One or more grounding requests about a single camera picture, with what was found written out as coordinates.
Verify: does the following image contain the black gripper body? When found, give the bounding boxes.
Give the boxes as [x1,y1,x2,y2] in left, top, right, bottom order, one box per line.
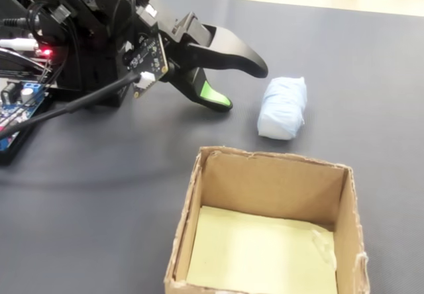
[132,0,213,85]

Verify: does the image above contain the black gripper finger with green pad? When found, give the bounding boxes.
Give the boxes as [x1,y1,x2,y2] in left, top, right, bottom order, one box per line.
[186,24,269,79]
[167,66,233,113]

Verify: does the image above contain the light blue block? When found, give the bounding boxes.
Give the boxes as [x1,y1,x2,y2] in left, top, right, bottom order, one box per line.
[256,75,307,141]

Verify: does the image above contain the open cardboard box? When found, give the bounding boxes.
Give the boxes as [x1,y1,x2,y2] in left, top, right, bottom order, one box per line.
[163,145,372,294]

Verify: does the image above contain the yellow paper sheet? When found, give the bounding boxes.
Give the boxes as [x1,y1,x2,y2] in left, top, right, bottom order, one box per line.
[185,205,339,294]

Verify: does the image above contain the blue controller circuit board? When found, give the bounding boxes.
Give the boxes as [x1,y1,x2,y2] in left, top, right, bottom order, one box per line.
[0,80,51,152]

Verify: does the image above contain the black camera circuit board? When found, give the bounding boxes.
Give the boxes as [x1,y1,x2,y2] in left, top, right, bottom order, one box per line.
[124,34,170,100]

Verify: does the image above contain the thin black wire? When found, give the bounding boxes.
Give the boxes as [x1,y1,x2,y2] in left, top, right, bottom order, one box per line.
[27,1,72,88]

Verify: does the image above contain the thick black camera cable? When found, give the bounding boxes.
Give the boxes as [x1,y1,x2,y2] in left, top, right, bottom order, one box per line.
[0,73,142,140]

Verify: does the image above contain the white cable plug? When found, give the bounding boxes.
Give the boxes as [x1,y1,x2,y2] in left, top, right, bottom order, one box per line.
[0,37,41,52]

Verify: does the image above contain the black cable plug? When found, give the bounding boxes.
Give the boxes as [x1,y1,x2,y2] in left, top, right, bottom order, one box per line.
[0,17,30,29]

